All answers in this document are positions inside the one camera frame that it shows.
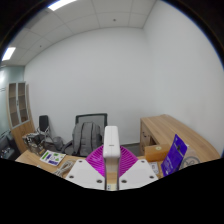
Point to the brown snack pack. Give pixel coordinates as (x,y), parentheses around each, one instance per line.
(154,167)

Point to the clear desk organiser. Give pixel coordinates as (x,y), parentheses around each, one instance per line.
(33,143)

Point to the rectangular ceiling light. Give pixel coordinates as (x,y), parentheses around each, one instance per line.
(8,53)
(60,4)

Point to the small black chair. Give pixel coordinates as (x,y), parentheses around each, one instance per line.
(43,122)

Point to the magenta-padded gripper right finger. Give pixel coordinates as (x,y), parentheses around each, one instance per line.
(135,173)

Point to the wooden shelf unit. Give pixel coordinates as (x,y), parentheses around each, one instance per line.
(18,106)

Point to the purple standing package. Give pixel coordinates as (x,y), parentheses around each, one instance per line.
(173,156)

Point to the clear printed plastic bag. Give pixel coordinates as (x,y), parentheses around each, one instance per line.
(191,161)

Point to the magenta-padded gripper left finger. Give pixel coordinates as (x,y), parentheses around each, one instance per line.
(87,173)

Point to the grey backpack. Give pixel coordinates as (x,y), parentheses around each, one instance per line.
(86,138)

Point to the black mesh office chair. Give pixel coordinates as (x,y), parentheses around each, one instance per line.
(96,118)

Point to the white charger block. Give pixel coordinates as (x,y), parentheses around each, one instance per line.
(111,146)

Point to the orange-brown cardboard box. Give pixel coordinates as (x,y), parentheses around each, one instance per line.
(156,153)

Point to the wooden side desk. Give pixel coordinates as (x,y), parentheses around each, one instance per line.
(173,128)

